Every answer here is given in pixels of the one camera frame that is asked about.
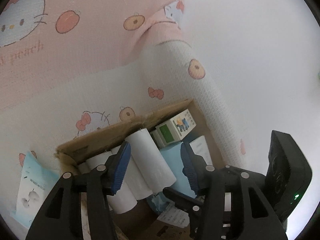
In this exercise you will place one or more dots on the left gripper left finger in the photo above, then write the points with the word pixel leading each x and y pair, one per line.
pixel 59 217

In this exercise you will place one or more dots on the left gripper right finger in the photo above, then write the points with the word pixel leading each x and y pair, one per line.
pixel 207 181

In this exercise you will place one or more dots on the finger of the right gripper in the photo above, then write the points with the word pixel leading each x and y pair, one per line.
pixel 183 202

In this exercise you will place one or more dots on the large white paper roll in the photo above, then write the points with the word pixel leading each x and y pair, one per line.
pixel 149 160

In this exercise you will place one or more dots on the blue white sachet pack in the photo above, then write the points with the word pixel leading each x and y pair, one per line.
pixel 35 184

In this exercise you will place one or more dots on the small white paper roll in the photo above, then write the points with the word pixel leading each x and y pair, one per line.
pixel 136 182

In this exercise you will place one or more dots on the light blue lucky pack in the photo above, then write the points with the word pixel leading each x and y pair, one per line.
pixel 172 155

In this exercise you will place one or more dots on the white rectangular box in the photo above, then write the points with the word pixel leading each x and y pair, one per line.
pixel 200 147

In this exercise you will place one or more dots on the green white small carton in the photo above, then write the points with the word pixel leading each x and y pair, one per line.
pixel 176 128

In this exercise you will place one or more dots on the pink hello kitty blanket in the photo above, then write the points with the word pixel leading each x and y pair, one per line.
pixel 71 67

